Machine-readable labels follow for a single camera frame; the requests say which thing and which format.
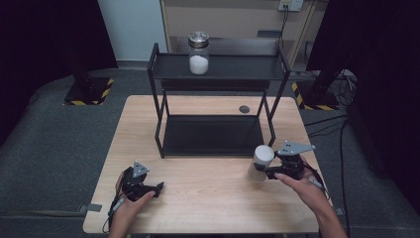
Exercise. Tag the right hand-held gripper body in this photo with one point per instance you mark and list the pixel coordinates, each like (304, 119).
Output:
(290, 162)

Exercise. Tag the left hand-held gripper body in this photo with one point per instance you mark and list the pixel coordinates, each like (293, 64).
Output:
(135, 183)

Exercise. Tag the white cup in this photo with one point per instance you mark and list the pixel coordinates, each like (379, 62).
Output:
(262, 162)

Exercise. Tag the black metal shelf rack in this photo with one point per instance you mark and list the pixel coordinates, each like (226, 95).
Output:
(214, 134)

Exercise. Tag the glass jar of white powder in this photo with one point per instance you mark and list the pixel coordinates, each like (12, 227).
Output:
(198, 62)

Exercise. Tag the person's left hand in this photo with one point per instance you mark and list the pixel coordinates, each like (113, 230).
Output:
(130, 206)

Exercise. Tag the person's right hand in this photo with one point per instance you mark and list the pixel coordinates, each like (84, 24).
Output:
(303, 190)

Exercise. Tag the grey tape strip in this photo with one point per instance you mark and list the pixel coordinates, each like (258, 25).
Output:
(90, 208)
(339, 211)

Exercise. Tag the round grey table grommet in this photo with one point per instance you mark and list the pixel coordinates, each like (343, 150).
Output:
(244, 109)

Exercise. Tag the black stand with striped base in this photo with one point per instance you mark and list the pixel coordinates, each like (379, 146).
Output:
(317, 95)
(87, 91)

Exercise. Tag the dark curtain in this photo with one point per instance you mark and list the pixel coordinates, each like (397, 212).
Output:
(39, 39)
(386, 82)

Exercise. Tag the beige wooden cabinet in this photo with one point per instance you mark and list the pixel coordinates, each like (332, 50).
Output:
(231, 20)

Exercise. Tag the white wall outlet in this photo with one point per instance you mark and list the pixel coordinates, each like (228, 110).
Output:
(291, 4)

